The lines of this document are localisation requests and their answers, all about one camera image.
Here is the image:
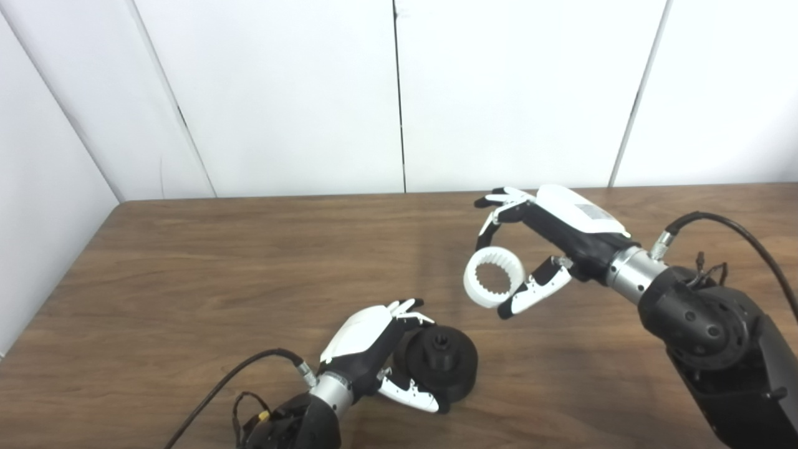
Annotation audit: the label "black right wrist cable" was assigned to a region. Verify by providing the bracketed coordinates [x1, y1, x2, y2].
[650, 211, 798, 325]

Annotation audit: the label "thin black wrist wires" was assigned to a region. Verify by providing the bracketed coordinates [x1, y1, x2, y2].
[686, 251, 729, 287]

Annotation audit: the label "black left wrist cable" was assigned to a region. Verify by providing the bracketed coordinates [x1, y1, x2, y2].
[163, 349, 317, 449]

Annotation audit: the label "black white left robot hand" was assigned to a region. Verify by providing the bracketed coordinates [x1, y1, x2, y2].
[319, 298, 451, 414]

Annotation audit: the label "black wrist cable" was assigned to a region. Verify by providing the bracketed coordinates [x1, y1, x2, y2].
[163, 349, 317, 449]
[650, 211, 798, 325]

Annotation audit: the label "thin wires with yellow connector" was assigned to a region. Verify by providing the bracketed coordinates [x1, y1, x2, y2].
[232, 392, 272, 449]

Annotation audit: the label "white toothed plastic ring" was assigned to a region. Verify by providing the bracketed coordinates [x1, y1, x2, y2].
[463, 246, 526, 309]

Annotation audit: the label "round black plastic part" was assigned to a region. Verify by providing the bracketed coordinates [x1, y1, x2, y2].
[393, 327, 479, 404]

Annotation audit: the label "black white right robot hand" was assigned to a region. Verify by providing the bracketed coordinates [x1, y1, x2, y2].
[474, 185, 633, 320]

